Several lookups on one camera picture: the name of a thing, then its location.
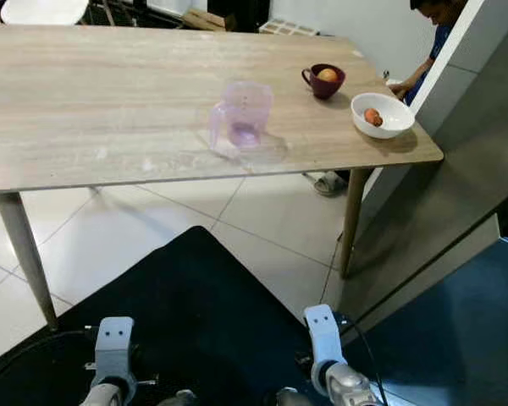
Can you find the grey fridge door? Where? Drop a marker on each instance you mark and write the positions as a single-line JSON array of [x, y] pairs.
[[466, 338]]

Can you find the round orange fruit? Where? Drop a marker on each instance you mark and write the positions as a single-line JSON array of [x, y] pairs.
[[328, 75]]

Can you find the orange sweet potato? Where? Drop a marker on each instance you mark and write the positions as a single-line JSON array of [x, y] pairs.
[[373, 117]]

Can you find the white ceramic bowl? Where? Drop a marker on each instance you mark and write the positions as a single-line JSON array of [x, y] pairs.
[[400, 117]]

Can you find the brown wooden block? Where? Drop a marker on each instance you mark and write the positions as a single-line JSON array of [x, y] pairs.
[[203, 19]]

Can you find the light wooden dining table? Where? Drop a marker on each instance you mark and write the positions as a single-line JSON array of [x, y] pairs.
[[110, 101]]

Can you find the grey fridge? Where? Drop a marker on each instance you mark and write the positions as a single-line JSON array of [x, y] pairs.
[[457, 211]]

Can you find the grey robot right leg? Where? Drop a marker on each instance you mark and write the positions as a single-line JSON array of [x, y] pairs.
[[295, 397]]

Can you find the grey robot left leg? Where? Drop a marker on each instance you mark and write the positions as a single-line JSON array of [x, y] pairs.
[[179, 398]]

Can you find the white plastic chair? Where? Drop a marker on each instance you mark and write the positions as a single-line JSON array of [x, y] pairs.
[[42, 10]]

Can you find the clear purple measuring jug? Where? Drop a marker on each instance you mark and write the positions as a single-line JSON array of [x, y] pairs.
[[241, 118]]

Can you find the black flat panel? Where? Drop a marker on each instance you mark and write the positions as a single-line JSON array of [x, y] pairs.
[[237, 10]]

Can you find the dark red cup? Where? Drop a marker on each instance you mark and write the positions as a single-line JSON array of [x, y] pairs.
[[324, 90]]

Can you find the cardboard box white grid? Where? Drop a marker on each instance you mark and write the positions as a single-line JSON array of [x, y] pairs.
[[288, 27]]

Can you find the grey sandal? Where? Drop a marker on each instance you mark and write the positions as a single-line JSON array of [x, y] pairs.
[[326, 183]]

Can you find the person in blue shirt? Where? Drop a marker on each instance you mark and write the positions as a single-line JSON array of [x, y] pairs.
[[438, 46]]

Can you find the grey robot leg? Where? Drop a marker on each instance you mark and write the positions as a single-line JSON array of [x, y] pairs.
[[295, 397], [179, 398]]

